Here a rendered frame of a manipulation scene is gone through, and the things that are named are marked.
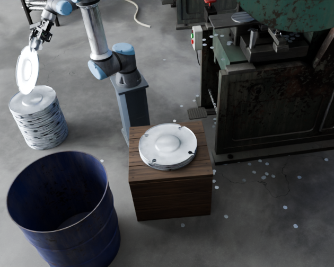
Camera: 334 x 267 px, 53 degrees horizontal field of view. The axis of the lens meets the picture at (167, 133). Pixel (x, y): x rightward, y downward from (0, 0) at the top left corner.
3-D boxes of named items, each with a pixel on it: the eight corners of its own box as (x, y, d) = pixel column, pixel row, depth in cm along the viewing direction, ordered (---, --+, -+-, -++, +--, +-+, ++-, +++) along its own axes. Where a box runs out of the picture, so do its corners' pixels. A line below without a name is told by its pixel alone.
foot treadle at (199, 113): (189, 124, 216) (189, 118, 213) (186, 114, 223) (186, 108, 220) (278, 113, 219) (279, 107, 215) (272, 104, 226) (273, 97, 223)
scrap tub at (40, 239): (36, 290, 157) (-6, 240, 123) (49, 213, 187) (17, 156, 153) (125, 277, 159) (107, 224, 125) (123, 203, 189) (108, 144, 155)
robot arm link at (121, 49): (141, 66, 189) (138, 44, 180) (122, 76, 183) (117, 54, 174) (128, 58, 196) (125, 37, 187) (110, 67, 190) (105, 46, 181)
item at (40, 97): (20, 121, 197) (19, 120, 197) (2, 99, 214) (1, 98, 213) (63, 99, 210) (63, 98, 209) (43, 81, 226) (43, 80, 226)
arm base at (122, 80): (120, 91, 190) (117, 76, 183) (113, 77, 200) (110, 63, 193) (144, 83, 193) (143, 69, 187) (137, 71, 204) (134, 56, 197)
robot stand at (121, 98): (129, 148, 220) (117, 93, 188) (121, 130, 232) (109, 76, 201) (155, 139, 224) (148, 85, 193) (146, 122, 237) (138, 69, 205)
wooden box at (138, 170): (137, 221, 180) (128, 181, 155) (137, 167, 207) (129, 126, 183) (210, 214, 180) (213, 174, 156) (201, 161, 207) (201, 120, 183)
